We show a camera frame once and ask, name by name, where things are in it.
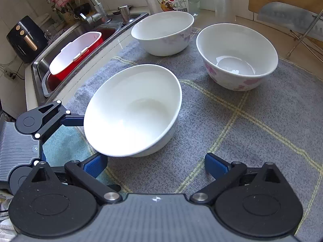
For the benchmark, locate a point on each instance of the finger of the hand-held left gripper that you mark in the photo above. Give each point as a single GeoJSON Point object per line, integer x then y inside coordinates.
{"type": "Point", "coordinates": [74, 121]}

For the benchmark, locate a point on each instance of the white bowl pink floral print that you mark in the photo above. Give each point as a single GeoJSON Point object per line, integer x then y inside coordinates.
{"type": "Point", "coordinates": [234, 53]}

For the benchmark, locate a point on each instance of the metal sink knob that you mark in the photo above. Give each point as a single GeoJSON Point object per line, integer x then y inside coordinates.
{"type": "Point", "coordinates": [124, 12]}

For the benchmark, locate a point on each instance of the metal faucet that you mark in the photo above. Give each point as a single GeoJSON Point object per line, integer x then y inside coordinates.
{"type": "Point", "coordinates": [97, 7]}

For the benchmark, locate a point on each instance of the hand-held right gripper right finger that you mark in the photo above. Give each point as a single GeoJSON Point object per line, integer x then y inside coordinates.
{"type": "Point", "coordinates": [215, 165]}

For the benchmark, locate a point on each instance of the grey checked mat cloth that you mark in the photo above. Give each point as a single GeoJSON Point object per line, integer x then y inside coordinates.
{"type": "Point", "coordinates": [227, 121]}

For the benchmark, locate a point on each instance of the stack of clear plastic cups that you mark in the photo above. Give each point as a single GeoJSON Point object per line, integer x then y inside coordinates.
{"type": "Point", "coordinates": [223, 0]}

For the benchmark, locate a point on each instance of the stainless steel sink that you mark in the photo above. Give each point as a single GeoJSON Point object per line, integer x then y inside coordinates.
{"type": "Point", "coordinates": [43, 65]}

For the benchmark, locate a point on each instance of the red and white plastic basin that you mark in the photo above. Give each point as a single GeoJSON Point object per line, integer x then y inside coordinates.
{"type": "Point", "coordinates": [68, 55]}

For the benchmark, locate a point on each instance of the white bowl faint floral print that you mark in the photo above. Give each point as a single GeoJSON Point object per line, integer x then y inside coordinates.
{"type": "Point", "coordinates": [161, 30]}

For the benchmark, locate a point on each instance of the plain white bowl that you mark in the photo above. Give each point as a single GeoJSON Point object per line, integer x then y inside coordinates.
{"type": "Point", "coordinates": [136, 111]}

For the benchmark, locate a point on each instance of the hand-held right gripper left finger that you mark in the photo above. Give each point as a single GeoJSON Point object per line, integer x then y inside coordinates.
{"type": "Point", "coordinates": [94, 165]}

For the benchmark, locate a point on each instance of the black air fryer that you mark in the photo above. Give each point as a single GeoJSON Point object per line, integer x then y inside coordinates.
{"type": "Point", "coordinates": [20, 37]}

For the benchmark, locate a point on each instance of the teal cloth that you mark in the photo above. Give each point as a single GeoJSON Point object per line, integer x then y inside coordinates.
{"type": "Point", "coordinates": [65, 143]}

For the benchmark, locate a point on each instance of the white power strip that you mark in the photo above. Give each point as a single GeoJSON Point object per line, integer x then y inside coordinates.
{"type": "Point", "coordinates": [9, 73]}

